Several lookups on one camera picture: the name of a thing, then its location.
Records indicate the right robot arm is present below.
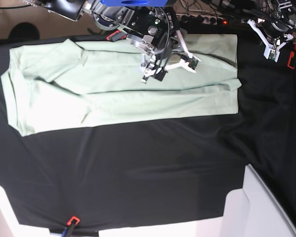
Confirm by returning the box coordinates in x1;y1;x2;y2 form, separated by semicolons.
26;0;201;83

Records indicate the white right table frame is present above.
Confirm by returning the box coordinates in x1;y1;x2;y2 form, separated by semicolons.
222;163;296;237

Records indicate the white table frame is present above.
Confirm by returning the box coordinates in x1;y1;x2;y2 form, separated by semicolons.
0;186;22;237
222;163;296;237

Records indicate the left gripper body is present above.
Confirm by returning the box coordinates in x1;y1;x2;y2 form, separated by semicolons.
260;20;293;42

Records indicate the light green T-shirt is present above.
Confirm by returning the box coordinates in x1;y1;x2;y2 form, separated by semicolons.
1;35;241;136

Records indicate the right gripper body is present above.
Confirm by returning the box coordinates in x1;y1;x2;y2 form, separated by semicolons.
130;29;186;66

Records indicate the white power strip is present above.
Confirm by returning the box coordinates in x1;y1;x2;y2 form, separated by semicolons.
177;13;229;26

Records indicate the red black clamp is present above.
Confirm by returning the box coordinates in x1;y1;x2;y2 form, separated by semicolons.
287;43;296;70
106;30;127;42

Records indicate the white left table frame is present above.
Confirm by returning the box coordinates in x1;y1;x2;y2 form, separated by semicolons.
0;186;22;237

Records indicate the red black right clamp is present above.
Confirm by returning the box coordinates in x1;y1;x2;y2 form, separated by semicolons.
287;43;296;70

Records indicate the black table cloth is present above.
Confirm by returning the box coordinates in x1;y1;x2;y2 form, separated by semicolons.
0;32;296;232

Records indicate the red blue bottom clamp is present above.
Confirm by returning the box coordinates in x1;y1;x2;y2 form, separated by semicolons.
49;216;99;237

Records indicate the blue box at top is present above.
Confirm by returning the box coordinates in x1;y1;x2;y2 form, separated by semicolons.
100;0;176;7

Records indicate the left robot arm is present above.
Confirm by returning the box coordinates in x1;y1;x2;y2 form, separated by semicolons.
241;0;296;62

